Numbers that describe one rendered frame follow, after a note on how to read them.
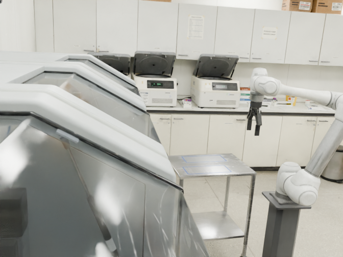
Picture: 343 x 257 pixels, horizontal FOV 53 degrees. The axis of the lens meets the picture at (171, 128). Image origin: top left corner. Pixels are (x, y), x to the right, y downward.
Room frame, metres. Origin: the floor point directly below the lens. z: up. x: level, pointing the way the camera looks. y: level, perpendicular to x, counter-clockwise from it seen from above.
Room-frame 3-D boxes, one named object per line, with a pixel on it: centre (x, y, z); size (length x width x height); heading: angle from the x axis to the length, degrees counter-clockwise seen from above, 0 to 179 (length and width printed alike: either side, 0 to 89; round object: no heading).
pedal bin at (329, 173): (4.48, -2.26, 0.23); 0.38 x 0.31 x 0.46; 10
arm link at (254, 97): (2.21, -0.54, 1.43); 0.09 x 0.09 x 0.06
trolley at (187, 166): (2.58, -0.31, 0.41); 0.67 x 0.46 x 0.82; 106
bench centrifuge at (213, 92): (4.75, -0.57, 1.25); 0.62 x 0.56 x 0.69; 10
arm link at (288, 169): (2.25, -0.84, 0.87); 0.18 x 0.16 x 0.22; 4
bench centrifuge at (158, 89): (4.61, 0.27, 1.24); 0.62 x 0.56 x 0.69; 10
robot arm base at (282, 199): (2.28, -0.84, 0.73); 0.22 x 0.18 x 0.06; 10
